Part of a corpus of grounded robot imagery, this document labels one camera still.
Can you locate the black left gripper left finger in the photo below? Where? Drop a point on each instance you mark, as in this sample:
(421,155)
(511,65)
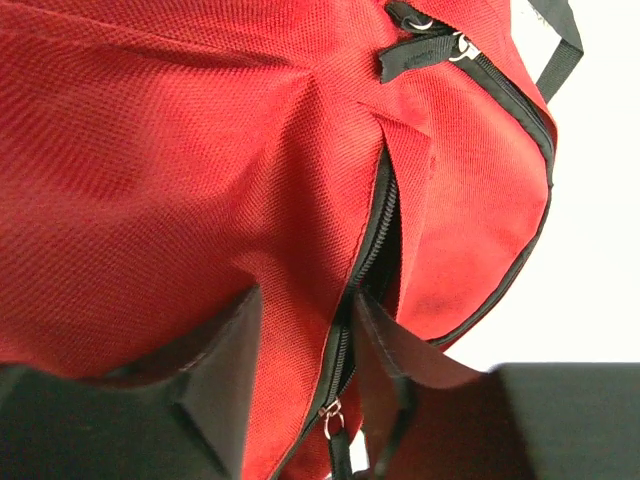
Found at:
(180,412)

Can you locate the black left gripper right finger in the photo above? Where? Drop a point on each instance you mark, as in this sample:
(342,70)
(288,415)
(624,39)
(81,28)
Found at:
(427,416)

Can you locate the red backpack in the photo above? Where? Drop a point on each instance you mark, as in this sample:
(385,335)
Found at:
(160,158)

